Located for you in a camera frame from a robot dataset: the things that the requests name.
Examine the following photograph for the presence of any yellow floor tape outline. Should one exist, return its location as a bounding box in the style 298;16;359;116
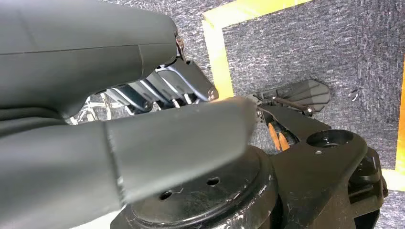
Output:
202;0;405;192

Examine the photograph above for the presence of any black metal footplate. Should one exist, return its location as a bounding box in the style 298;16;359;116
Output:
250;79;331;116

